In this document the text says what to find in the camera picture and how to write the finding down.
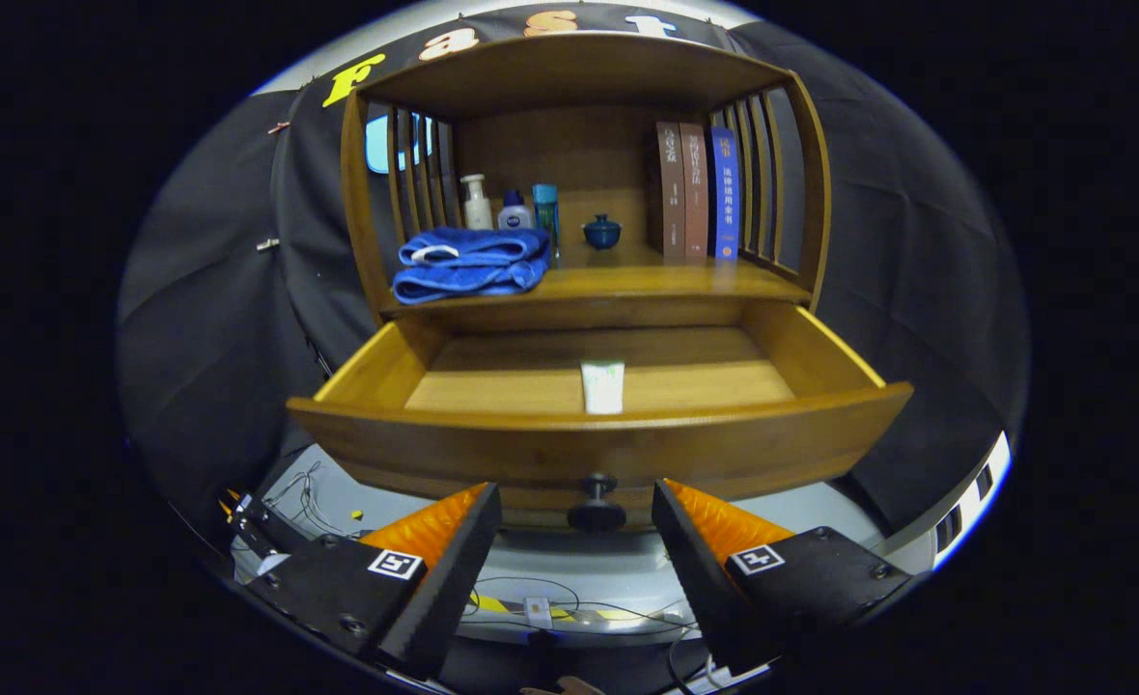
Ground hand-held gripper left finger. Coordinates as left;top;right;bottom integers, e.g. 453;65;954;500
241;483;503;680

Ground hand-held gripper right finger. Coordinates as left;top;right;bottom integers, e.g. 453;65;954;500
653;479;913;677

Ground wooden drawer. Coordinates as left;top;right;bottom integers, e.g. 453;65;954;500
285;299;915;532

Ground white cream tube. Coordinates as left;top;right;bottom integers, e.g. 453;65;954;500
580;360;625;415

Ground wooden countertop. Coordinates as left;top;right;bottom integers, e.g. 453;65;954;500
381;241;812;315

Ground wooden cabinet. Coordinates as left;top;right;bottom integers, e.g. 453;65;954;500
285;34;915;532

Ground yellow black floor tape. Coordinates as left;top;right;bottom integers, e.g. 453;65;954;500
473;594;650;625

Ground white appliance with vents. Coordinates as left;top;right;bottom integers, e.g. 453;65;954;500
931;432;1012;570

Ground folded blue towel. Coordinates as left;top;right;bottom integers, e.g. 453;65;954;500
393;227;551;305

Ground white pump bottle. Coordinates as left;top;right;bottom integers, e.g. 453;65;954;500
460;174;494;231

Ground teal slim bottle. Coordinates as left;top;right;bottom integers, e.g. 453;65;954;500
532;183;562;262

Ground reddish brown book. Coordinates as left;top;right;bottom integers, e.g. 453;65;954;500
679;123;710;262

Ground blue book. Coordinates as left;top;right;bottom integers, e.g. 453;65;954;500
709;127;741;262

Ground dark brown book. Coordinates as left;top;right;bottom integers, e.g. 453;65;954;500
654;122;686;264

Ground thin floor cables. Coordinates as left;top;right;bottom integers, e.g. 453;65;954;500
265;461;701;640

